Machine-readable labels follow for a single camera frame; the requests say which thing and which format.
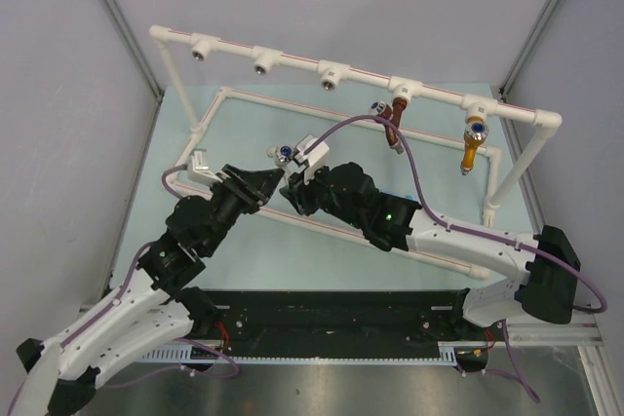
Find white slotted cable duct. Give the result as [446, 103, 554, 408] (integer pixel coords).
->
[131, 343, 462, 366]

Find light green table mat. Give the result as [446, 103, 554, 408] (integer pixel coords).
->
[110, 80, 543, 293]

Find dark red water faucet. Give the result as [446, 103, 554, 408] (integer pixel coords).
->
[369, 97, 408, 154]

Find blue water faucet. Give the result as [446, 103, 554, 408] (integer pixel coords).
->
[379, 189, 419, 202]

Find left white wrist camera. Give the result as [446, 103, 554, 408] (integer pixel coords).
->
[186, 149, 220, 186]

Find amber yellow water faucet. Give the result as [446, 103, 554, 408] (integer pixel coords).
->
[460, 116, 489, 175]

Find white PVC pipe frame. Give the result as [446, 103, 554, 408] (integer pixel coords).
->
[149, 25, 563, 279]

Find aluminium extrusion rail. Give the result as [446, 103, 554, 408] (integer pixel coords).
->
[507, 313, 623, 415]

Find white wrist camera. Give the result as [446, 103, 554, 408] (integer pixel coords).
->
[186, 149, 220, 186]
[293, 134, 330, 183]

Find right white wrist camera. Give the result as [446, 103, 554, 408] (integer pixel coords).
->
[293, 134, 330, 183]

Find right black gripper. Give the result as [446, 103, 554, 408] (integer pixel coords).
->
[281, 159, 365, 229]

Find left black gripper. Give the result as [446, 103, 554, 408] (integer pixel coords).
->
[202, 164, 284, 255]

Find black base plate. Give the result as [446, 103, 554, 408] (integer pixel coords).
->
[185, 290, 503, 359]

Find white water faucet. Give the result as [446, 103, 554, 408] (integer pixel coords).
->
[267, 145, 294, 168]

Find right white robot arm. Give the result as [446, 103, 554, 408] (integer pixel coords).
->
[280, 163, 580, 339]

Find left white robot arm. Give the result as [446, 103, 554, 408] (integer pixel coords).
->
[8, 165, 285, 415]

